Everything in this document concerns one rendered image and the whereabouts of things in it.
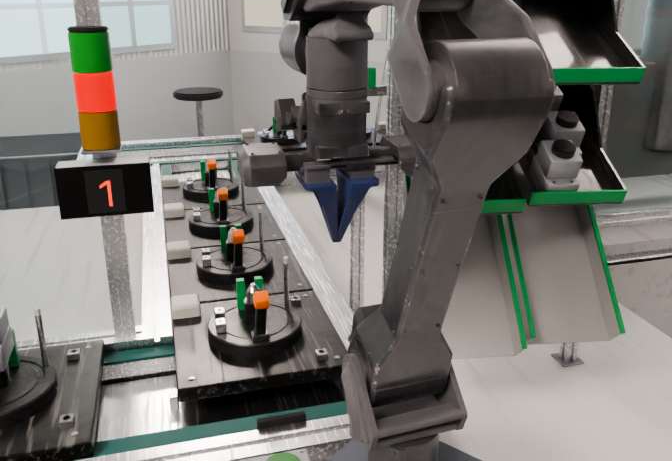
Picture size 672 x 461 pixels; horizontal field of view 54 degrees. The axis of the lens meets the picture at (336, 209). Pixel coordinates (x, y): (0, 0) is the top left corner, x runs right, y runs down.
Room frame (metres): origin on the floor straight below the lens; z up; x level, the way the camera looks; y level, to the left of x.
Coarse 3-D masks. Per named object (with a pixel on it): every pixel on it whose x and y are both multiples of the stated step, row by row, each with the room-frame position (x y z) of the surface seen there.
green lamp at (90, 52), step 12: (72, 36) 0.84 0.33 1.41; (84, 36) 0.84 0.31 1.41; (96, 36) 0.84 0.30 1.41; (108, 36) 0.86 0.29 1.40; (72, 48) 0.84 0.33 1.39; (84, 48) 0.84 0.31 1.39; (96, 48) 0.84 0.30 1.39; (108, 48) 0.86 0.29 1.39; (72, 60) 0.85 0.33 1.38; (84, 60) 0.84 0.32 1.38; (96, 60) 0.84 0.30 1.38; (108, 60) 0.86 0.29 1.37; (84, 72) 0.84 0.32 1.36; (96, 72) 0.84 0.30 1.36
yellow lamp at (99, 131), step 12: (84, 120) 0.84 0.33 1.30; (96, 120) 0.84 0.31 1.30; (108, 120) 0.85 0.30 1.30; (84, 132) 0.84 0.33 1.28; (96, 132) 0.84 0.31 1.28; (108, 132) 0.84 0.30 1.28; (84, 144) 0.84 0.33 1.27; (96, 144) 0.84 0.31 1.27; (108, 144) 0.84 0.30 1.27; (120, 144) 0.86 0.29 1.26
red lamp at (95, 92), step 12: (108, 72) 0.85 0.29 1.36; (84, 84) 0.84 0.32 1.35; (96, 84) 0.84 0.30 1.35; (108, 84) 0.85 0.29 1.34; (84, 96) 0.84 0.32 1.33; (96, 96) 0.84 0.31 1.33; (108, 96) 0.85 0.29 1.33; (84, 108) 0.84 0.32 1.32; (96, 108) 0.84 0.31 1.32; (108, 108) 0.85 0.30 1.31
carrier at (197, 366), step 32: (256, 288) 0.87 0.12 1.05; (288, 288) 0.92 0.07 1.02; (192, 320) 0.91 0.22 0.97; (224, 320) 0.85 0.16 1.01; (288, 320) 0.88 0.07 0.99; (320, 320) 0.91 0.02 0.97; (192, 352) 0.82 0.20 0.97; (224, 352) 0.82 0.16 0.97; (256, 352) 0.81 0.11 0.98; (288, 352) 0.82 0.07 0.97; (192, 384) 0.74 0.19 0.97; (224, 384) 0.74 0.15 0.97; (256, 384) 0.75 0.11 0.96; (288, 384) 0.77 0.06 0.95
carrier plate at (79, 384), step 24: (72, 360) 0.80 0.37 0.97; (96, 360) 0.80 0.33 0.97; (72, 384) 0.74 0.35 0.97; (96, 384) 0.74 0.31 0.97; (48, 408) 0.69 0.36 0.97; (72, 408) 0.69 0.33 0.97; (96, 408) 0.70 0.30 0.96; (0, 432) 0.64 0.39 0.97; (24, 432) 0.64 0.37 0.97; (48, 432) 0.64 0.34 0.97; (72, 432) 0.64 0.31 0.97; (0, 456) 0.60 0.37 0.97; (24, 456) 0.61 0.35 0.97; (48, 456) 0.61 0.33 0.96; (72, 456) 0.62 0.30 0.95
